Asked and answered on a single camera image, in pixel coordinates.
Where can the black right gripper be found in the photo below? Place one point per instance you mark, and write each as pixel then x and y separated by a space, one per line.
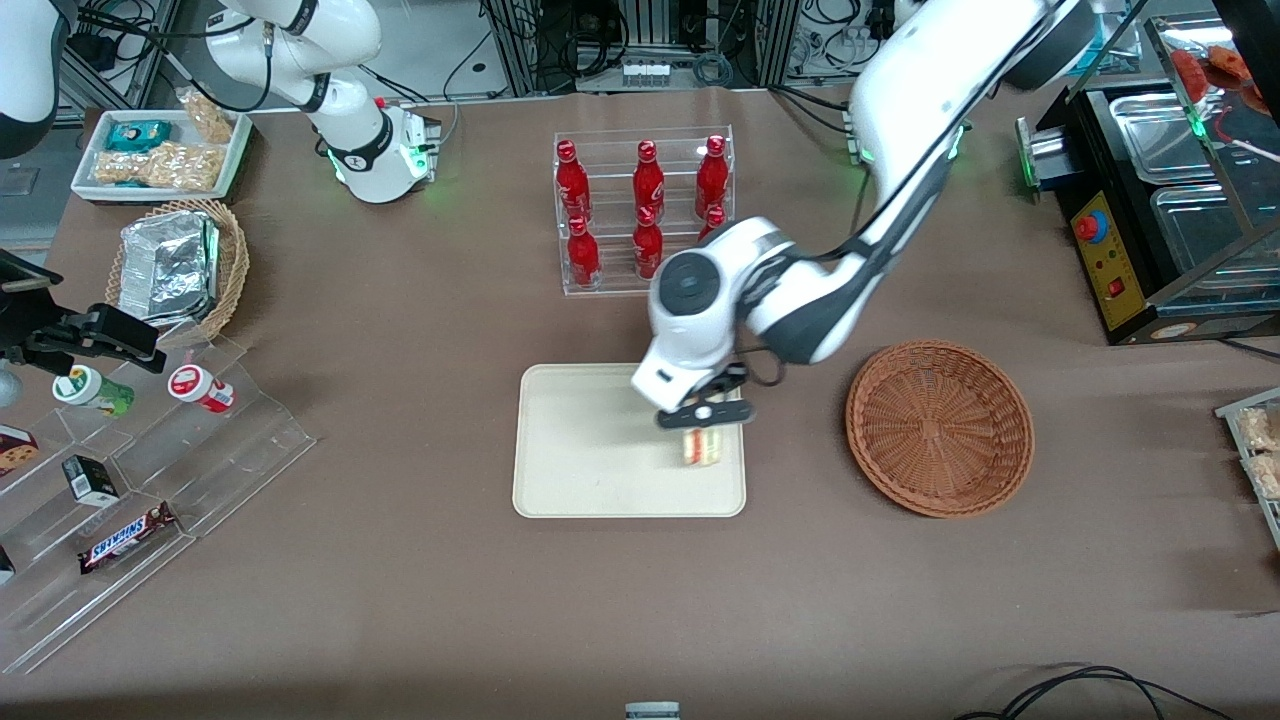
pixel 48 332

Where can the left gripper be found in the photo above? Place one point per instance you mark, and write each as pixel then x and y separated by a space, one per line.
pixel 725 382

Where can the small clear peanut snack bag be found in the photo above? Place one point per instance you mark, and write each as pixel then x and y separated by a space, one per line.
pixel 208 118

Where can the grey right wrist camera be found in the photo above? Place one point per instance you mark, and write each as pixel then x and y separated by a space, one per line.
pixel 8 385

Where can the small grey device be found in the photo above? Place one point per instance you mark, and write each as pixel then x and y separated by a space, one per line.
pixel 652 711

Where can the triangular sandwich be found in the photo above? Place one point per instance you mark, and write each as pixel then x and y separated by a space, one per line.
pixel 702 448

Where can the clear acrylic bottle rack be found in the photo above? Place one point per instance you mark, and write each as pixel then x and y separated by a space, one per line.
pixel 610 285

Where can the brown round wicker basket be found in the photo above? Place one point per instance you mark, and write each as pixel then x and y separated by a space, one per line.
pixel 940 430

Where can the silver foil packs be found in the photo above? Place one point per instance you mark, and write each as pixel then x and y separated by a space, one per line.
pixel 170 265

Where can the cream rectangular serving tray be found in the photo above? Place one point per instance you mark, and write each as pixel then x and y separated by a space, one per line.
pixel 590 460

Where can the light wicker basket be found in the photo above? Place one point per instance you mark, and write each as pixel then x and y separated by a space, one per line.
pixel 232 270

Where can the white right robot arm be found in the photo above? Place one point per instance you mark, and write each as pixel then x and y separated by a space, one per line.
pixel 350 150

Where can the tray with rice snacks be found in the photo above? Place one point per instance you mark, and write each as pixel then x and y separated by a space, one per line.
pixel 1240 410

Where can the red cola bottle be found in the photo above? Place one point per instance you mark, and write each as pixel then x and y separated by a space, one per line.
pixel 712 178
pixel 583 255
pixel 647 245
pixel 648 180
pixel 573 180
pixel 712 222

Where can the green snack canister white lid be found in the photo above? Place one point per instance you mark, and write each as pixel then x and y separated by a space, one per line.
pixel 92 390

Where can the Snickers chocolate bar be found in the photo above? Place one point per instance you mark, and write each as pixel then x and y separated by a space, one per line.
pixel 125 540

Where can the clear bag of crackers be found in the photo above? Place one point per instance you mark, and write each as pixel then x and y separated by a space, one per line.
pixel 1268 476
pixel 1260 428

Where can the red snack canister white lid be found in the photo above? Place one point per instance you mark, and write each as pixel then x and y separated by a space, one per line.
pixel 200 388

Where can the teal snack packet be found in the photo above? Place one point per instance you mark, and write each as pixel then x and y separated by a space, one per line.
pixel 138 135

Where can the white plastic snack bin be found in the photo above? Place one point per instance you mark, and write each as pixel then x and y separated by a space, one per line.
pixel 90 190

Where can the clear acrylic stepped display stand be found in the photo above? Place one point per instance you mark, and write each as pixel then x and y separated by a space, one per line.
pixel 240 440

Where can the small black carton box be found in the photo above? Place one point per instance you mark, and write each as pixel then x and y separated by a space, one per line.
pixel 92 482

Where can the black food warmer appliance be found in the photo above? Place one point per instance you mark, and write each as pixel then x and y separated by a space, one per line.
pixel 1110 260

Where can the brown cookie box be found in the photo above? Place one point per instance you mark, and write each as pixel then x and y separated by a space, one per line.
pixel 15 450

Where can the silver metal cylinder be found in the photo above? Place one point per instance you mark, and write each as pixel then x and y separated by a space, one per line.
pixel 1042 155

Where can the white power strip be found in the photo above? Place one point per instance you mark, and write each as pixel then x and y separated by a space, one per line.
pixel 646 72

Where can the black packet with white print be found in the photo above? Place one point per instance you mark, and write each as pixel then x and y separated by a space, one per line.
pixel 5 565

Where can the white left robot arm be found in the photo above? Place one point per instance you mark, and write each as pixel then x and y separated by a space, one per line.
pixel 920 80

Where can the large clear peanut snack bag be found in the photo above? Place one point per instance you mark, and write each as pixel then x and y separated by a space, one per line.
pixel 160 168

